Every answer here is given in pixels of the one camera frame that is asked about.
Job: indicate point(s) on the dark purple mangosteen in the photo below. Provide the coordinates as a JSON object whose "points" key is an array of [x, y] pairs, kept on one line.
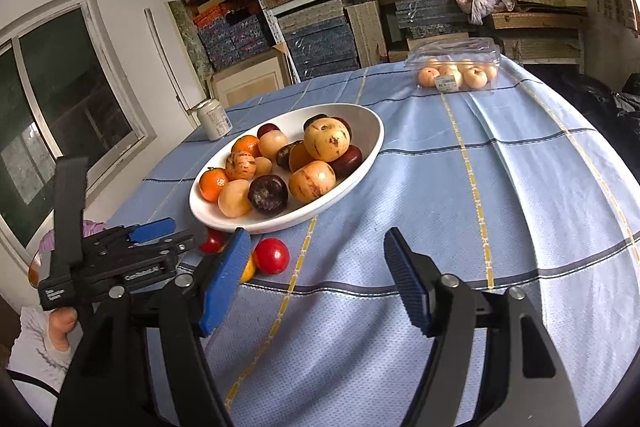
{"points": [[284, 154]]}

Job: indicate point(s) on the black jacket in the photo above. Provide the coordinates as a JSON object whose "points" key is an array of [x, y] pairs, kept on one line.
{"points": [[600, 102]]}

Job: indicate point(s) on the white oval plate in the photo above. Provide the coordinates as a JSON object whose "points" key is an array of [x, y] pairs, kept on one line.
{"points": [[367, 127]]}

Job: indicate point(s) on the red striped orange fruit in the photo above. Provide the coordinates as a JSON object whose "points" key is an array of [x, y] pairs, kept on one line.
{"points": [[240, 165]]}

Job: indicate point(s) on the carved wooden chair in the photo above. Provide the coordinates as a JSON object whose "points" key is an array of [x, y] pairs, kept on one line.
{"points": [[34, 274]]}

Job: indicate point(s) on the stack of grey blue boxes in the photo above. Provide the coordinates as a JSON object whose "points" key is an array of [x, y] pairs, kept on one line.
{"points": [[320, 42]]}

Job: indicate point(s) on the person's left forearm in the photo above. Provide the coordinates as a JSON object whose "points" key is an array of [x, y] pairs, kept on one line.
{"points": [[35, 347]]}

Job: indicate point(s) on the stack of blue patterned boxes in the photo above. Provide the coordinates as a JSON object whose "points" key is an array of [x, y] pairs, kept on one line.
{"points": [[235, 39]]}

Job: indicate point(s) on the pale yellow streaked fruit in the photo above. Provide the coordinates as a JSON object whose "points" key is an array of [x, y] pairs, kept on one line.
{"points": [[312, 180]]}

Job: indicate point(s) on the red tomato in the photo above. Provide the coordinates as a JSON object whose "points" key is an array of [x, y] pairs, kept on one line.
{"points": [[271, 255], [212, 241]]}

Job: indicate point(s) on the blue checked tablecloth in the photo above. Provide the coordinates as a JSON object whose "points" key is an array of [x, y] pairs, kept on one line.
{"points": [[450, 207]]}

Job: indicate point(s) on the white framed window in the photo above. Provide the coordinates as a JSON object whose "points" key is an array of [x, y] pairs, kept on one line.
{"points": [[65, 107]]}

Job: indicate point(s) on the dark red plum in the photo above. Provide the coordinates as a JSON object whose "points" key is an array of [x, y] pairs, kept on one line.
{"points": [[312, 121], [346, 127]]}

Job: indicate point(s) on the large pale yellow spotted fruit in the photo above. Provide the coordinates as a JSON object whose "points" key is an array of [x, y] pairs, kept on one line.
{"points": [[326, 138]]}

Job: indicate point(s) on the group of pale peaches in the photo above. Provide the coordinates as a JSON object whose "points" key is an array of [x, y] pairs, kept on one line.
{"points": [[475, 77]]}

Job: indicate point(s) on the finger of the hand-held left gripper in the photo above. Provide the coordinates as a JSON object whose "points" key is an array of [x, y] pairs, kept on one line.
{"points": [[175, 243], [152, 229]]}

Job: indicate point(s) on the pale orange round fruit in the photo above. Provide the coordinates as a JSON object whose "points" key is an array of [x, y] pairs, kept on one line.
{"points": [[233, 198]]}

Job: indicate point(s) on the smooth orange fruit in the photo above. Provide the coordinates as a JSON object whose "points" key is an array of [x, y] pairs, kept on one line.
{"points": [[299, 157]]}

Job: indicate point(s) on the cardboard box with beige panel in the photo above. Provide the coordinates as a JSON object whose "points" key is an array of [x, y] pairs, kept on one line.
{"points": [[250, 82]]}

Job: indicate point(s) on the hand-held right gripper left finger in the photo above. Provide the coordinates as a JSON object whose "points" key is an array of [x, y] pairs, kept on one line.
{"points": [[225, 279]]}

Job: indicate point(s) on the stack of dark slate boxes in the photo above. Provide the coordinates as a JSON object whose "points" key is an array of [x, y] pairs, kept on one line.
{"points": [[430, 14]]}

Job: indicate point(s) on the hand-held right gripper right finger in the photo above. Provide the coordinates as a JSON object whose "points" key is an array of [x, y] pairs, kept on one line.
{"points": [[407, 279]]}

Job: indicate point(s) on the clear plastic clamshell box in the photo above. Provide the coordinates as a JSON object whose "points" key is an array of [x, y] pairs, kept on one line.
{"points": [[450, 49]]}

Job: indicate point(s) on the green marble slab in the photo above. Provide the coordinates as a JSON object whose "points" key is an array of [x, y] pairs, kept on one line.
{"points": [[192, 42]]}

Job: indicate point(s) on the yellow orange tomato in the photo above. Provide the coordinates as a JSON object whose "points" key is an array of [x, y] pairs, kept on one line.
{"points": [[248, 269]]}

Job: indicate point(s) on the orange mandarin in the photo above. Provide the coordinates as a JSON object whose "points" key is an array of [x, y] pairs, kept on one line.
{"points": [[214, 183], [246, 144]]}

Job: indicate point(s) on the pink printed cloth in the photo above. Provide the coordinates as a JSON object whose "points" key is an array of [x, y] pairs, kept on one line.
{"points": [[92, 227]]}

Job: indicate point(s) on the person's left hand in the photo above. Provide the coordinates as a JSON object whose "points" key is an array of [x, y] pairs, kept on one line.
{"points": [[65, 324]]}

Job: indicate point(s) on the white slat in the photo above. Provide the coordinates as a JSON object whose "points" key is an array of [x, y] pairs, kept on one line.
{"points": [[162, 52]]}

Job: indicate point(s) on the pale pink orange fruit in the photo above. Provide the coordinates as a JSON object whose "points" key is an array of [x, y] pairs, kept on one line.
{"points": [[273, 144]]}

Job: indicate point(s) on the grey wooden board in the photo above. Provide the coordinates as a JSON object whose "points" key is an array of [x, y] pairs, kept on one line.
{"points": [[365, 32]]}

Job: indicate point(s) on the white drink can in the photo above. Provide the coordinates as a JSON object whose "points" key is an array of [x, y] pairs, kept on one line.
{"points": [[215, 122]]}

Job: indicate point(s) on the small tan fruit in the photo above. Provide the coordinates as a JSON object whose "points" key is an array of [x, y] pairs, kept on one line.
{"points": [[263, 166]]}

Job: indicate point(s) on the large dark purple fruit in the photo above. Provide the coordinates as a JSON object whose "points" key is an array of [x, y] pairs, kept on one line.
{"points": [[267, 193]]}

